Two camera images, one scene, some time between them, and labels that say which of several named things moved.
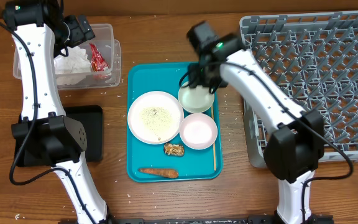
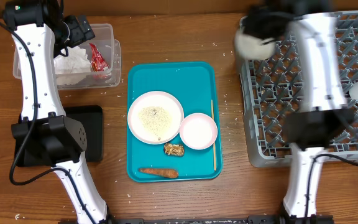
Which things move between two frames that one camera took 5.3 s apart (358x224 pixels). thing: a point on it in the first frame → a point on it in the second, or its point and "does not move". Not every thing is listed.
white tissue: (76, 61) does not move
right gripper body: (200, 76) → (268, 22)
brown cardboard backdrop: (192, 9) does not move
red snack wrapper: (98, 63) does not move
